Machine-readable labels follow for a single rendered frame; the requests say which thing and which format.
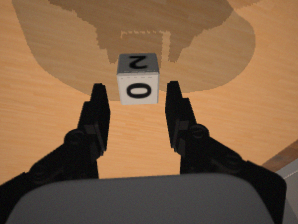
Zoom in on grey number cube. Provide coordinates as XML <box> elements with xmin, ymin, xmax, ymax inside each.
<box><xmin>117</xmin><ymin>53</ymin><xmax>160</xmax><ymax>105</ymax></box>

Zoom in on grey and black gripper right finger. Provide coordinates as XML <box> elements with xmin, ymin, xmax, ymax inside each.
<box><xmin>165</xmin><ymin>81</ymin><xmax>287</xmax><ymax>224</ymax></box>

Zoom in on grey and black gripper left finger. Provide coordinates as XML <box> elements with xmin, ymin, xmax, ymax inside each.
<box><xmin>0</xmin><ymin>83</ymin><xmax>111</xmax><ymax>224</ymax></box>

